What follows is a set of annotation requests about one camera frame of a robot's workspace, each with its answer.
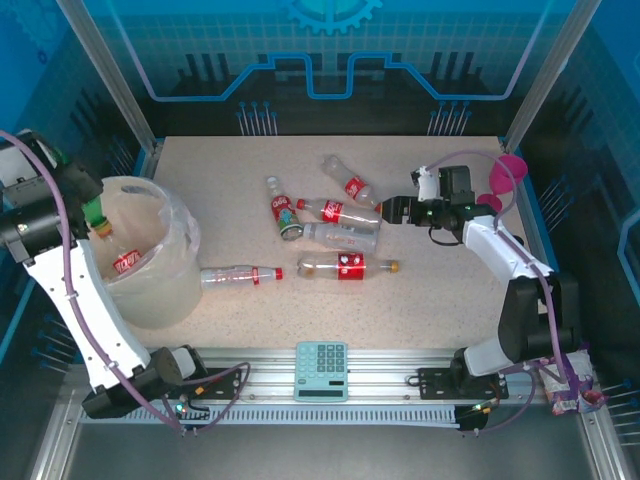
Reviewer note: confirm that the green bottle yellow cap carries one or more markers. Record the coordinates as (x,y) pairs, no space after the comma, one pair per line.
(95,210)

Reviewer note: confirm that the clear cola bottle red label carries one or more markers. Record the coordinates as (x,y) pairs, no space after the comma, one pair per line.
(332,210)
(125,263)
(355,189)
(256,276)

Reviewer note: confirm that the clear bottle white label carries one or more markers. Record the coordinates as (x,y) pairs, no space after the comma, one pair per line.
(345,236)

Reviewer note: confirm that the clear bottle yellow cap red label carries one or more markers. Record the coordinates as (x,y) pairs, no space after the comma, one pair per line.
(350,266)

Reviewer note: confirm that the clear plastic bin liner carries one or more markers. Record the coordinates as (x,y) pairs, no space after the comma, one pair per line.
(180,220)

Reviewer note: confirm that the bottle with cartoon label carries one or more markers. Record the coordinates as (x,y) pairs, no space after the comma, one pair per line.
(285,212)

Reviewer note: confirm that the white plastic bin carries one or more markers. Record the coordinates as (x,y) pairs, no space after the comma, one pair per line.
(155,300)

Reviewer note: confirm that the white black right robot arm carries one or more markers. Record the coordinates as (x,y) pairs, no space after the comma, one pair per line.
(500,245)

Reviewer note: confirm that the pink plastic goblet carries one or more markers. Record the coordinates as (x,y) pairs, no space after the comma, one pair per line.
(510,172)

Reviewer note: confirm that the blue table side strip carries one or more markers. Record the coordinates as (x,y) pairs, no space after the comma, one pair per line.
(536,225)

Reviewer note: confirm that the teal calculator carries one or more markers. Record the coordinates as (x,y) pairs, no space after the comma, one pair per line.
(320,370)

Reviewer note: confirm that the purple white snack packet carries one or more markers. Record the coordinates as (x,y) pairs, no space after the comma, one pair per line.
(590,400)

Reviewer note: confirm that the aluminium frame post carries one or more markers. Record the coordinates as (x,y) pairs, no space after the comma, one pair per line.
(111,75)
(550,75)

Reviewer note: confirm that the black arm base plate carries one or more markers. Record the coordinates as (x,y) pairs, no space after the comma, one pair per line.
(220,387)
(435,385)

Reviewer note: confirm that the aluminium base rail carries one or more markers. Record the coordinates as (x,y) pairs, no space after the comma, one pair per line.
(380,375)

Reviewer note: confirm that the aluminium frame profile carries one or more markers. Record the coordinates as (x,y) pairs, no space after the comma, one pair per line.
(592,440)
(55,440)

